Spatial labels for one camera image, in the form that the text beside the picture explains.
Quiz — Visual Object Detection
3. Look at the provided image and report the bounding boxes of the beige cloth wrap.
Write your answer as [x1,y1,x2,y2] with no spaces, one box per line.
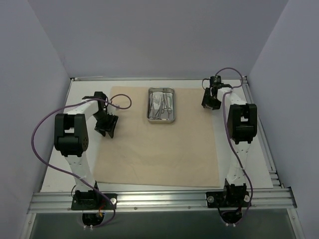
[93,86,220,187]

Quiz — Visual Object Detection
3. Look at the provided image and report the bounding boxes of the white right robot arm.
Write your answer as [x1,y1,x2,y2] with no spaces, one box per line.
[202,83,257,206]

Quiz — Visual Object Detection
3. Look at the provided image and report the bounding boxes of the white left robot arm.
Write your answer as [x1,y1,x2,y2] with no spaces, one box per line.
[54,92,118,209]

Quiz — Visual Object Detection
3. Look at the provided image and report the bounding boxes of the steel surgical scissors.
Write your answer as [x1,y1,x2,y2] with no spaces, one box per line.
[149,92,163,120]

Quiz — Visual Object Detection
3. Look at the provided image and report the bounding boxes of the green suture packet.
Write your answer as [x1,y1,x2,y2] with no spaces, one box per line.
[164,93,172,108]

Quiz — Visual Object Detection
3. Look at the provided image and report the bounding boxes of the steel forceps clamp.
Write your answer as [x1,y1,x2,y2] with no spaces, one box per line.
[161,93,172,118]

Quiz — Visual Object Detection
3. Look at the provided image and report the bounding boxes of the stainless steel instrument tray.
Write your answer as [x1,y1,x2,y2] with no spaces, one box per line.
[147,87,176,124]

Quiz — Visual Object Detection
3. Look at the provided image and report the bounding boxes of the white suture packet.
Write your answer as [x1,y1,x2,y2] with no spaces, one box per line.
[151,92,163,110]

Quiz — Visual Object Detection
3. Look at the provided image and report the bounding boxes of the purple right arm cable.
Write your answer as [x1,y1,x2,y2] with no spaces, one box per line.
[215,67,252,221]

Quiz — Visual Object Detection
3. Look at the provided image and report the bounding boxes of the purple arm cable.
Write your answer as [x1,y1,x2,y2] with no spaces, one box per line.
[30,94,132,228]
[215,67,252,221]

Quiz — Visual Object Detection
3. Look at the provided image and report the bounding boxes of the aluminium back rail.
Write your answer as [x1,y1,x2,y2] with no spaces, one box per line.
[70,75,247,81]

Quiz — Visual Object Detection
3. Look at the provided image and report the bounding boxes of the aluminium rail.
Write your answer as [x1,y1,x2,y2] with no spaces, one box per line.
[242,76,284,188]
[70,75,247,81]

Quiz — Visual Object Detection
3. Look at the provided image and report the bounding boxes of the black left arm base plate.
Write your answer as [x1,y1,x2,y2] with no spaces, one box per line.
[71,190,117,211]

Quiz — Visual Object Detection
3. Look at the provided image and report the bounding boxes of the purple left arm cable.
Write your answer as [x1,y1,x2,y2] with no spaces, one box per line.
[30,94,132,228]

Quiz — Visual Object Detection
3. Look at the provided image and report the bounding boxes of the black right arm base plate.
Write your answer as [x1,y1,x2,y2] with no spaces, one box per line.
[205,191,251,208]

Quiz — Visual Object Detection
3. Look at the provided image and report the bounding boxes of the aluminium right side rail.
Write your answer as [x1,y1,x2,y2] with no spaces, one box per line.
[242,76,284,188]

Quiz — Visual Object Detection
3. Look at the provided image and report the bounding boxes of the aluminium front rail frame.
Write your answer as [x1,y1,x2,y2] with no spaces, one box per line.
[28,187,297,213]

